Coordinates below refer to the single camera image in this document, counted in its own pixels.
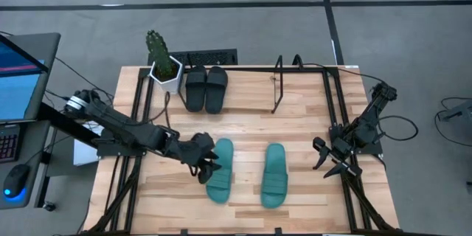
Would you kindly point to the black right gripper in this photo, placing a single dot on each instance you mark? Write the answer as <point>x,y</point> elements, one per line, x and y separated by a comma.
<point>343,151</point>

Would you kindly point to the green cactus plant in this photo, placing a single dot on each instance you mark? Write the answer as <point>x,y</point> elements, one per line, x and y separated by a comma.
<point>160,55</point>

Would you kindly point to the black table edge bracket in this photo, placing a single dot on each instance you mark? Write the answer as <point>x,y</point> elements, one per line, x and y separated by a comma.
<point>278,231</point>
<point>184,232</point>

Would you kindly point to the grey floor stand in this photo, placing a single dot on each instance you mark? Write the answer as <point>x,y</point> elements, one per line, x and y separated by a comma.
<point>457,112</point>

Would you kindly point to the black computer mouse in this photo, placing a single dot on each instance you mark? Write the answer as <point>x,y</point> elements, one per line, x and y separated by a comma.
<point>15,180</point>

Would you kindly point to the black rubber slide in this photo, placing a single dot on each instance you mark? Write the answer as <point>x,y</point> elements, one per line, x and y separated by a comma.
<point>195,96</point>
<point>215,99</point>

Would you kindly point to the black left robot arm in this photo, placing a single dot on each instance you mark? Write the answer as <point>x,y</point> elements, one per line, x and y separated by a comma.
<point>125,127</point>

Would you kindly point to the grey side desk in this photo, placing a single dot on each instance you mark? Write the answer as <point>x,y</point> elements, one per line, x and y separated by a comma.
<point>48,51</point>

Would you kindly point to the teal rubber slide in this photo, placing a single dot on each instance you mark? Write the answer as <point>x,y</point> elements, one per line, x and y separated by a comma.
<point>225,151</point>
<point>274,177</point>

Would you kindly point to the black keyboard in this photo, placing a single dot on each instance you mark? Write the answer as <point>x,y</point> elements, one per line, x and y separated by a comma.
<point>214,57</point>

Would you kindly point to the black support beam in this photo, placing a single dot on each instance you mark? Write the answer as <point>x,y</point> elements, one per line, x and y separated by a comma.
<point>62,123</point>

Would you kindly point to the black aluminium table frame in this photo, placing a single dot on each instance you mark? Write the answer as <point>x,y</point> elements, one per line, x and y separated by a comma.
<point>313,70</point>

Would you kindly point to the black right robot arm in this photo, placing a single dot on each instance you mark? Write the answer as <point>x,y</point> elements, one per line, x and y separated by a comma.
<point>368,121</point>

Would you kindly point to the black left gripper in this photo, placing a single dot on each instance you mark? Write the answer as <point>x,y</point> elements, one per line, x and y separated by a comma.
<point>193,151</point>

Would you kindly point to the black caster wheel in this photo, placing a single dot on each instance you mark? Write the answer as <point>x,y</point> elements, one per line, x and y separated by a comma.
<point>49,206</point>

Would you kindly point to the laptop with blue screen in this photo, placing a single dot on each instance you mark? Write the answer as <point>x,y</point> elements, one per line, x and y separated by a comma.
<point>18,88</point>

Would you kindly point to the white hexagonal plant pot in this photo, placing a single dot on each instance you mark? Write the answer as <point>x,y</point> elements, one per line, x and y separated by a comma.
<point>171,85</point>

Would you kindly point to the white box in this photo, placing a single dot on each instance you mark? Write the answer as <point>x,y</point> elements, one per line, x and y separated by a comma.
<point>83,151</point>

